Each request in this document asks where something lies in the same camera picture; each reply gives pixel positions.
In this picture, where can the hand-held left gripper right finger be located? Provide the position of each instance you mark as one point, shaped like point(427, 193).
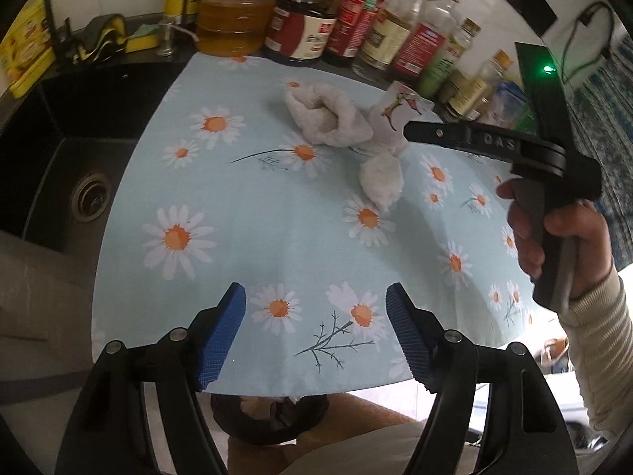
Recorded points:
point(410, 336)

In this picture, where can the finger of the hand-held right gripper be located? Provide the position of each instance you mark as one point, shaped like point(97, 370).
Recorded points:
point(455, 137)

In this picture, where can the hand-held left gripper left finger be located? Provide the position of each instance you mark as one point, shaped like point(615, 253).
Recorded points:
point(222, 336)

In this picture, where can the printed paper cup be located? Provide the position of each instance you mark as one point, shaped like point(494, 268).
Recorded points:
point(400, 109)

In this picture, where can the black mesh trash bin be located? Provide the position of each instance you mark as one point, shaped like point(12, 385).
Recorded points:
point(269, 418)

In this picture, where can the white fluffy towel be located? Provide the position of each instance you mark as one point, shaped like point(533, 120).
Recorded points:
point(326, 116)

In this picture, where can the person's right forearm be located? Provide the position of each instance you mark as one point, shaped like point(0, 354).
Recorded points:
point(603, 356)

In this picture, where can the person's right hand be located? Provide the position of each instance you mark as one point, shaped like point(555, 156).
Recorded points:
point(593, 247)

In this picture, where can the small bottle with yellow label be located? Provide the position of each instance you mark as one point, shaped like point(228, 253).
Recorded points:
point(472, 91)

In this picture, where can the green carton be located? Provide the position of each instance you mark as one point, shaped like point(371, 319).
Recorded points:
point(528, 119)

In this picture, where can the clear plastic food bag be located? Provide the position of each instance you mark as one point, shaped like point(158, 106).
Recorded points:
point(512, 101)

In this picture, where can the small bottle with green label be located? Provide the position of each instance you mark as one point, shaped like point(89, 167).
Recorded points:
point(442, 67)

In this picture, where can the blue patterned curtain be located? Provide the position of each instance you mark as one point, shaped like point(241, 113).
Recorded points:
point(606, 109)

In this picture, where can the clear bottle with red label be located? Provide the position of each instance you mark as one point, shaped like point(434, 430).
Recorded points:
point(420, 44)

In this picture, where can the blue daisy tablecloth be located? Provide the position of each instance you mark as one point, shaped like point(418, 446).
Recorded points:
point(277, 237)

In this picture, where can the clear bottle with beige label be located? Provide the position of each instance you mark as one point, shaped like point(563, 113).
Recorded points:
point(385, 34)

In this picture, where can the person's brown fleece clothing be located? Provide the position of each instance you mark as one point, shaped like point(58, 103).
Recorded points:
point(346, 445)

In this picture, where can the dark bottle with red label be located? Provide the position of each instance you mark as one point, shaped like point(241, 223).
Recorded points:
point(353, 20)

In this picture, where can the dark soy sauce jug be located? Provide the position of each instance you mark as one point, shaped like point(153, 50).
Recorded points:
point(301, 29)

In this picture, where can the black kitchen sink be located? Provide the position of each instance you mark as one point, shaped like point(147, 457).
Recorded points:
point(64, 158)

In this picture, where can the cooking oil jug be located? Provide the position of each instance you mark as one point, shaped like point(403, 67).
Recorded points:
point(235, 15)

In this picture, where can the metal soap dispenser pump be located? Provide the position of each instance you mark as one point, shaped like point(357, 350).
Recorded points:
point(165, 39)

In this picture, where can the yellow green sponge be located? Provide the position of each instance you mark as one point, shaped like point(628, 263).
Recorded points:
point(142, 40)

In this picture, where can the dark cloth with yellow trim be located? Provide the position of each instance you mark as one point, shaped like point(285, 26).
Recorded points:
point(99, 37)

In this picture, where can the black faucet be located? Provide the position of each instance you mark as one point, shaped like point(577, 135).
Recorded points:
point(62, 39)

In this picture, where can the yellow dish soap bottle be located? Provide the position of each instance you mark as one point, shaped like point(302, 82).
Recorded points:
point(24, 44)

